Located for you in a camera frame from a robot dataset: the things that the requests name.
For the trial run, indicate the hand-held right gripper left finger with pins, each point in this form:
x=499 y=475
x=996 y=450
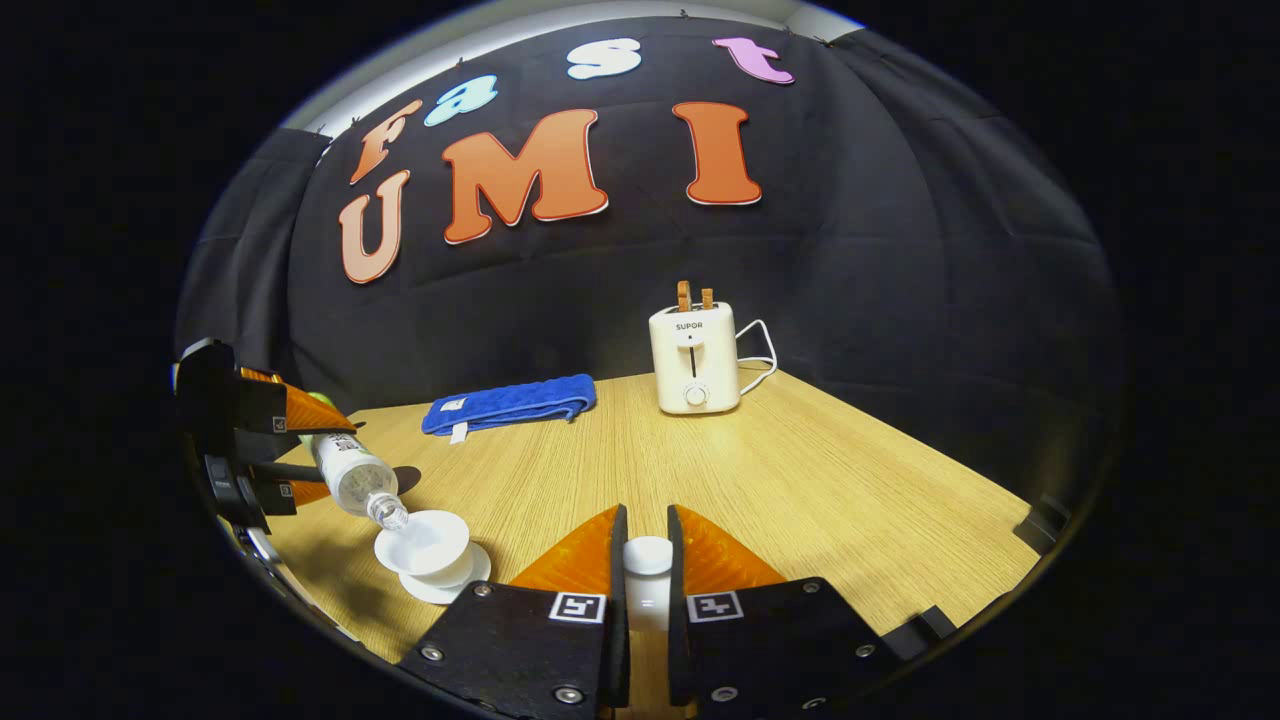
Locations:
x=618 y=600

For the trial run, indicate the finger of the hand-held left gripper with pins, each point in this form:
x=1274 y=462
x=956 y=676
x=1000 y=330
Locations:
x=290 y=410
x=290 y=485

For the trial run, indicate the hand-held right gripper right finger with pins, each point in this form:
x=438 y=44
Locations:
x=677 y=600

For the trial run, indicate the plastic water bottle green label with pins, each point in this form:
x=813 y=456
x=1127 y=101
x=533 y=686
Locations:
x=355 y=475

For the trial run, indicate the dark round coaster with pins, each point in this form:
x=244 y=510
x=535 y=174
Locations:
x=410 y=478

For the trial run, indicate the white teacup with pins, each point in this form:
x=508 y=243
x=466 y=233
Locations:
x=425 y=545

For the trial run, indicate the blue folded towel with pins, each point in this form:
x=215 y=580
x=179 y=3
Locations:
x=510 y=402

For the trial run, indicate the white toaster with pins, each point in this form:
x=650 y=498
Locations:
x=693 y=360

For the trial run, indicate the black table clamp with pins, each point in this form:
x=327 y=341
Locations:
x=1042 y=525
x=920 y=630

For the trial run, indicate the black backdrop cloth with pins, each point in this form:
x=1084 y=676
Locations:
x=600 y=290

